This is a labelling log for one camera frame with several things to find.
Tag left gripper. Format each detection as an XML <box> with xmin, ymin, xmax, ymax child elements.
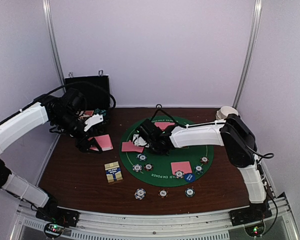
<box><xmin>52</xmin><ymin>111</ymin><xmax>103</xmax><ymax>154</ymax></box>

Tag pink playing card deck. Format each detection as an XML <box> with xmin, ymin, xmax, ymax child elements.
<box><xmin>88</xmin><ymin>134</ymin><xmax>113</xmax><ymax>151</ymax></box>

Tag single dealt pink card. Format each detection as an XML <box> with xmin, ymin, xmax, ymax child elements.
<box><xmin>121</xmin><ymin>141</ymin><xmax>135</xmax><ymax>152</ymax></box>

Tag blue white chips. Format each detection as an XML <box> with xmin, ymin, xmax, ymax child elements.
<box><xmin>132</xmin><ymin>164</ymin><xmax>143</xmax><ymax>173</ymax></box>
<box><xmin>174</xmin><ymin>170</ymin><xmax>185</xmax><ymax>179</ymax></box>

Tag blue round button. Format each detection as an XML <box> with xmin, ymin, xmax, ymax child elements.
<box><xmin>184</xmin><ymin>173</ymin><xmax>196</xmax><ymax>183</ymax></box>

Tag brown chip stack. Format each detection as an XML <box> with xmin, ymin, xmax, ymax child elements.
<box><xmin>158</xmin><ymin>189</ymin><xmax>168</xmax><ymax>199</ymax></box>

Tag blue white chip stack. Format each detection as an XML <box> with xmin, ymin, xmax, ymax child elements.
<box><xmin>134</xmin><ymin>188</ymin><xmax>146</xmax><ymax>200</ymax></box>

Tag green blue chip stack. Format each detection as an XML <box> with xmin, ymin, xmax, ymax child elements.
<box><xmin>185</xmin><ymin>187</ymin><xmax>195</xmax><ymax>198</ymax></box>

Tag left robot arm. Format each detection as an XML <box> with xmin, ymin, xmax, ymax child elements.
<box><xmin>0</xmin><ymin>88</ymin><xmax>105</xmax><ymax>222</ymax></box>

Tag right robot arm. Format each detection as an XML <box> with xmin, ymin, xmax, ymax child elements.
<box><xmin>138</xmin><ymin>114</ymin><xmax>274</xmax><ymax>221</ymax></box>

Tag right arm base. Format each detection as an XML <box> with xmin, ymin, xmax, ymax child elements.
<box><xmin>229</xmin><ymin>207</ymin><xmax>273</xmax><ymax>226</ymax></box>

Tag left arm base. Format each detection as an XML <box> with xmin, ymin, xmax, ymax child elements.
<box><xmin>35</xmin><ymin>207</ymin><xmax>80</xmax><ymax>228</ymax></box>

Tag red card deck in case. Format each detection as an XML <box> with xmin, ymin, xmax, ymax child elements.
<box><xmin>82</xmin><ymin>110</ymin><xmax>94</xmax><ymax>118</ymax></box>

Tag round green poker mat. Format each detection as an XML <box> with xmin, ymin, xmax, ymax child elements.
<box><xmin>118</xmin><ymin>116</ymin><xmax>215</xmax><ymax>188</ymax></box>

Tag clear card box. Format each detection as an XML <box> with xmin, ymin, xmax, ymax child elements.
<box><xmin>104</xmin><ymin>161</ymin><xmax>123</xmax><ymax>183</ymax></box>

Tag black poker case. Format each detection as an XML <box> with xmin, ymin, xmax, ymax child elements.
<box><xmin>64</xmin><ymin>75</ymin><xmax>110</xmax><ymax>110</ymax></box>

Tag white bowl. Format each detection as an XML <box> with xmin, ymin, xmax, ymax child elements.
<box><xmin>215</xmin><ymin>106</ymin><xmax>239</xmax><ymax>120</ymax></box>

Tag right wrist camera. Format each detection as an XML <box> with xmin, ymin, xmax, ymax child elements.
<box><xmin>136</xmin><ymin>118</ymin><xmax>162</xmax><ymax>143</ymax></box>

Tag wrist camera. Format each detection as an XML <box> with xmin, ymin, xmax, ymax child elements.
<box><xmin>136</xmin><ymin>118</ymin><xmax>162</xmax><ymax>143</ymax></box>
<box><xmin>61</xmin><ymin>88</ymin><xmax>87</xmax><ymax>114</ymax></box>

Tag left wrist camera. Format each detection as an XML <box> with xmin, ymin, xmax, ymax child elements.
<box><xmin>61</xmin><ymin>88</ymin><xmax>87</xmax><ymax>114</ymax></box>

